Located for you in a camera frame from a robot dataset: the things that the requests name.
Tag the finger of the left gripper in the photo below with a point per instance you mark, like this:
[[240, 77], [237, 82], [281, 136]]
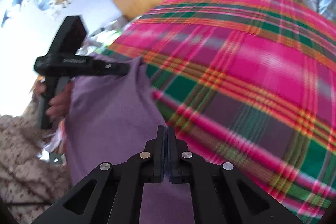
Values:
[[116, 69]]

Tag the floral sleeve left forearm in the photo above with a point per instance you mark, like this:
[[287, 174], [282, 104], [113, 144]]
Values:
[[29, 185]]

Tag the purple fleece garment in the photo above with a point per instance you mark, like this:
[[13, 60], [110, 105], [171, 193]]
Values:
[[110, 119]]

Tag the glass top side table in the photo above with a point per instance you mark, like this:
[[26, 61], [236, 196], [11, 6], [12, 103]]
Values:
[[99, 40]]

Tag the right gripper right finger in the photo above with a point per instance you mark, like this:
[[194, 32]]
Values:
[[221, 193]]

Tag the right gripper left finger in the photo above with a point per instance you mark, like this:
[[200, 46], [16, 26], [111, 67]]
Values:
[[111, 193]]

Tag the pink plaid tablecloth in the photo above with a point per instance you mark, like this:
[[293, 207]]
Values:
[[249, 81]]

